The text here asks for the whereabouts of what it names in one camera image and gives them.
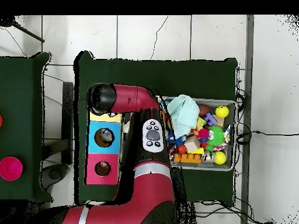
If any pink round disc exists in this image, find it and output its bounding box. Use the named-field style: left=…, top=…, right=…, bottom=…
left=0, top=156, right=23, bottom=182

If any wooden box with three holes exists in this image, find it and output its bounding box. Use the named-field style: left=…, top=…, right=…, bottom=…
left=84, top=108, right=124, bottom=186

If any green cloth side table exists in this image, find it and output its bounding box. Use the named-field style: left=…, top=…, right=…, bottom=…
left=0, top=52, right=52, bottom=202

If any crushed silver drink can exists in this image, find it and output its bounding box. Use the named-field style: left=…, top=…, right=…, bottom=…
left=200, top=150, right=215, bottom=164

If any purple toy block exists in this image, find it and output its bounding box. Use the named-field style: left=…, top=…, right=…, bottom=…
left=203, top=113, right=218, bottom=127

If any mint waffle cloth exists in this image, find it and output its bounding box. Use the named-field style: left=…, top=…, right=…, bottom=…
left=166, top=94, right=200, bottom=138

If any black stand pole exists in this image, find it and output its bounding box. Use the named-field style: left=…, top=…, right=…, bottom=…
left=0, top=16, right=46, bottom=44

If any grey round base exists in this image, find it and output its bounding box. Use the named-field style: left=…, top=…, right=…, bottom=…
left=41, top=163, right=69, bottom=190

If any red spiky ball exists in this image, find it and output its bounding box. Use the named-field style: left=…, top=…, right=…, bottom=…
left=196, top=128, right=210, bottom=141

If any green spiky ball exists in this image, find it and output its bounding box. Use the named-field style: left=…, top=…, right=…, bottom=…
left=205, top=125, right=228, bottom=151

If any orange toy brick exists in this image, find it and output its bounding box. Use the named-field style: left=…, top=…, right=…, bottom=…
left=173, top=153, right=203, bottom=164

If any shallow clear mesh bin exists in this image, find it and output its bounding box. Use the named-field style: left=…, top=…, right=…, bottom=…
left=158, top=94, right=237, bottom=172

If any yellow ball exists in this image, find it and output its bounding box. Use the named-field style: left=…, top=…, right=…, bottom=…
left=215, top=105, right=230, bottom=118
left=213, top=151, right=227, bottom=165

